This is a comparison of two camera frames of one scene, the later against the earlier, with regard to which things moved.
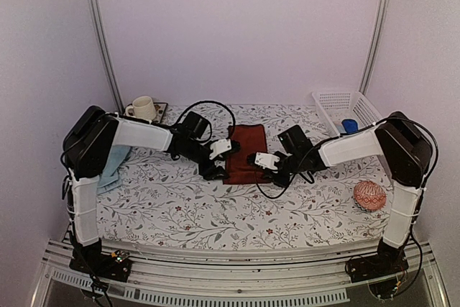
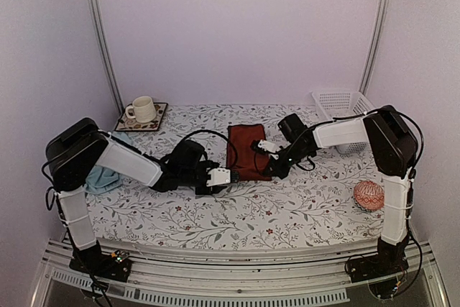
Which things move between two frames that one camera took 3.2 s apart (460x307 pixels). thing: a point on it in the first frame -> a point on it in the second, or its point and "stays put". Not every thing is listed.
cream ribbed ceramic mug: x=144 y=108 stays put
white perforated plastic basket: x=347 y=111 stays put
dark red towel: x=252 y=139 stays put
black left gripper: x=210 y=175 -> x=210 y=191
